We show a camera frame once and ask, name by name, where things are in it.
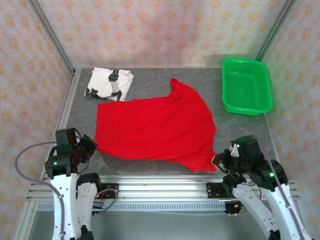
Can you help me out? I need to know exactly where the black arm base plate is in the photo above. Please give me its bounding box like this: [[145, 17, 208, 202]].
[[96, 183, 119, 200], [206, 182, 235, 200]]

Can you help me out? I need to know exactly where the aluminium frame leg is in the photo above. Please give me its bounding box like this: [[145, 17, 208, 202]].
[[12, 199, 38, 240]]

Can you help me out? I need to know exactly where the grey slotted cable duct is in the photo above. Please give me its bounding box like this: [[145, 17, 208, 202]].
[[37, 201, 227, 213]]

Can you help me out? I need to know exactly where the red printed t-shirt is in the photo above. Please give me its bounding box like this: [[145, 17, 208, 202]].
[[94, 77, 217, 173]]

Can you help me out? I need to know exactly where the white and black folded t-shirt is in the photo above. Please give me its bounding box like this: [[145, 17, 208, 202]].
[[83, 66, 136, 102]]

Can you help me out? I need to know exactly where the aluminium frame post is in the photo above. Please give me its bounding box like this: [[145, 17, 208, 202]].
[[26, 0, 76, 73], [254, 0, 298, 62]]

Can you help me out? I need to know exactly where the green plastic basket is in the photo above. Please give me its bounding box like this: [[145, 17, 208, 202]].
[[221, 57, 274, 117]]

